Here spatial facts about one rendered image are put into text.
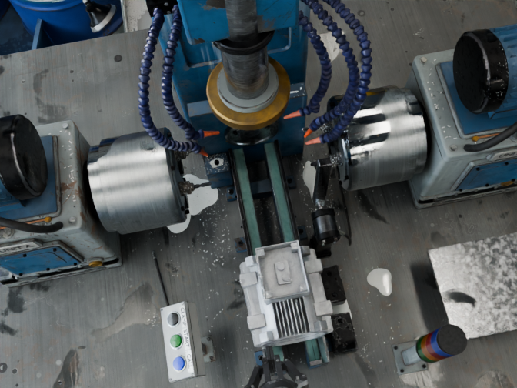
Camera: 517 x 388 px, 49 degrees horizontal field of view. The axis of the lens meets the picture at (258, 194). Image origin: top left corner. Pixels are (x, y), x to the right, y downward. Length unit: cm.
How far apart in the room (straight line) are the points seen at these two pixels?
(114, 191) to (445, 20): 124
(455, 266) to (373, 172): 34
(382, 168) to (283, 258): 33
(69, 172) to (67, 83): 62
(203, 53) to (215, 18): 47
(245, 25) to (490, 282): 95
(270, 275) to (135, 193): 37
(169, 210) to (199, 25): 56
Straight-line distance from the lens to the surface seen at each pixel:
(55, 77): 203
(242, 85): 115
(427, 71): 151
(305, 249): 136
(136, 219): 142
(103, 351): 168
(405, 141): 142
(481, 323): 157
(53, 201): 141
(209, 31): 101
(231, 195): 169
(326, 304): 134
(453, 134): 144
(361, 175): 143
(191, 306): 138
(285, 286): 131
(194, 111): 145
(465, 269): 159
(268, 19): 101
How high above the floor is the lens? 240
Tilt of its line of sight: 69 degrees down
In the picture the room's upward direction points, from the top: 7 degrees counter-clockwise
